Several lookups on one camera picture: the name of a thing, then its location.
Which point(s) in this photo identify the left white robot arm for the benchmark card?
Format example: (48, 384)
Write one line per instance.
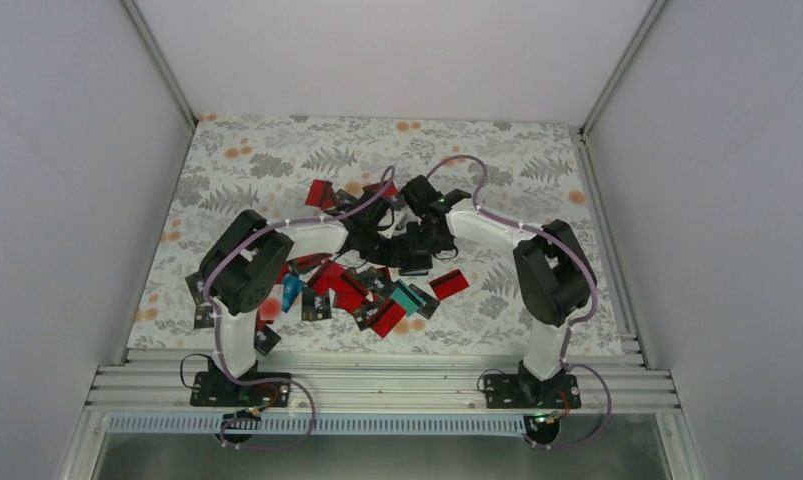
(241, 269)

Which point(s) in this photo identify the blue grey cable duct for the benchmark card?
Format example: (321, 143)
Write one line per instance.
(506, 425)

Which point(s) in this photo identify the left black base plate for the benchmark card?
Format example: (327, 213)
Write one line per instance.
(268, 389)

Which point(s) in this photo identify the floral patterned table mat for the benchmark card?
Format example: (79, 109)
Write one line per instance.
(268, 163)

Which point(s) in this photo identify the blue card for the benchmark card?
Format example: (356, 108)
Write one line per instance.
(292, 287)

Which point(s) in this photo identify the aluminium rail frame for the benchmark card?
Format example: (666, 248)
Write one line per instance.
(147, 380)

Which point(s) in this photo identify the red card far left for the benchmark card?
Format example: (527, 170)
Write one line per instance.
(321, 195)

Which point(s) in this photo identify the black card front left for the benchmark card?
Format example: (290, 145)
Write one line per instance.
(265, 340)

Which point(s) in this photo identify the black card holder wallet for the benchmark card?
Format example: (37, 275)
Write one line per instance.
(410, 262)

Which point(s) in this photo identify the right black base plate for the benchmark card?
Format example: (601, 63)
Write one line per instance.
(514, 391)

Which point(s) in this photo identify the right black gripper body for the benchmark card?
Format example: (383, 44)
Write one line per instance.
(436, 242)

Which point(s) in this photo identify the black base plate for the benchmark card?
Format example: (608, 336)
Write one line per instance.
(514, 391)
(268, 389)

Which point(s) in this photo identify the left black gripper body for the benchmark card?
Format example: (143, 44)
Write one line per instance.
(374, 252)

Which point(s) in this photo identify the black card near top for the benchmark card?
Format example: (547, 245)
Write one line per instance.
(344, 201)

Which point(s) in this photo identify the red card middle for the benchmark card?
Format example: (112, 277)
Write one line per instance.
(386, 317)

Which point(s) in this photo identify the black card left lower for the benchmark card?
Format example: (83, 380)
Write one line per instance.
(203, 317)

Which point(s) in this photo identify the red black-stripe card top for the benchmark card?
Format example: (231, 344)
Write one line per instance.
(387, 192)

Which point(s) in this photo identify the black VIP card right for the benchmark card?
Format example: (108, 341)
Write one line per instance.
(429, 303)

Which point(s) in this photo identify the teal card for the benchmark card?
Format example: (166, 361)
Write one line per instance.
(406, 297)

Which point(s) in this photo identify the red striped card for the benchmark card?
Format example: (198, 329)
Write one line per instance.
(448, 284)

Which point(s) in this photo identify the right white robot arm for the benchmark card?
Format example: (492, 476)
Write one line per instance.
(553, 274)

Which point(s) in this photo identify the black VIP card front centre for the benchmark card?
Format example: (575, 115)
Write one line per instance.
(315, 306)

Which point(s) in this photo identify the black vip card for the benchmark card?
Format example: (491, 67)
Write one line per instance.
(429, 303)
(315, 306)

